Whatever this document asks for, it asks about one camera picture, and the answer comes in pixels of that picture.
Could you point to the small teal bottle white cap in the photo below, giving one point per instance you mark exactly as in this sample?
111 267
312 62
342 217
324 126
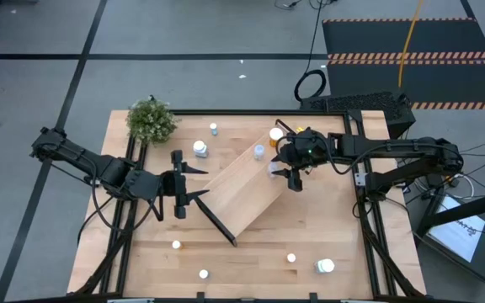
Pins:
203 274
213 128

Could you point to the orange pill bottle white cap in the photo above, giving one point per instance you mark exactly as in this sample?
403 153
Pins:
275 134

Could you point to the black frame bracket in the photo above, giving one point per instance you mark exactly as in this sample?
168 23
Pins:
200 297
313 297

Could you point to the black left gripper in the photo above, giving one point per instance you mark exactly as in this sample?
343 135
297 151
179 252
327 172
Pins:
178 185

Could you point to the black aluminium table frame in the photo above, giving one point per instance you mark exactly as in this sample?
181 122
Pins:
225 112

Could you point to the white medicine bottle blue band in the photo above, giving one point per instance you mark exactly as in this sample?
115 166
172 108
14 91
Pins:
199 148

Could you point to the large white medicine bottle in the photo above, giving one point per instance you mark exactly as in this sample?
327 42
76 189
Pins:
324 265

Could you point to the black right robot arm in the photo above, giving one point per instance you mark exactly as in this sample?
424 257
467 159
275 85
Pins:
394 147

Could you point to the silver mounting plate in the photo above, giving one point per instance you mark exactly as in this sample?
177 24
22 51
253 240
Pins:
360 179
92 182

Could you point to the clear plastic bottle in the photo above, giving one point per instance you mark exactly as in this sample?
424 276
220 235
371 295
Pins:
259 151

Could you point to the green potted plant dark pot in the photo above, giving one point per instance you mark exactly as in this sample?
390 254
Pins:
152 122

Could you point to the black mat orange striped edges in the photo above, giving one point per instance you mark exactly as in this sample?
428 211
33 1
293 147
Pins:
394 38

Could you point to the black perforated computer tower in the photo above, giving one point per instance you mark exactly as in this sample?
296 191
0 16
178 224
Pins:
360 103

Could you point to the clear bottle with red pills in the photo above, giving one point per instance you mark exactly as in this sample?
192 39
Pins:
273 168

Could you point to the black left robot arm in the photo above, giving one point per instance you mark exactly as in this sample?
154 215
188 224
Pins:
99 166

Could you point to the wooden shelf black metal frame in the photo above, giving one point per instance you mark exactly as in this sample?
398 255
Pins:
242 189

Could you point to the white paper sheet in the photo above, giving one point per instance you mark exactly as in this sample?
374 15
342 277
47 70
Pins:
457 237

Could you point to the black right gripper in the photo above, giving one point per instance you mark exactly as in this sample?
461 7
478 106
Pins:
310 147

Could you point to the black power adapter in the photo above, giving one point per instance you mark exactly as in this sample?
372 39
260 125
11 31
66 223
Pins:
435 180

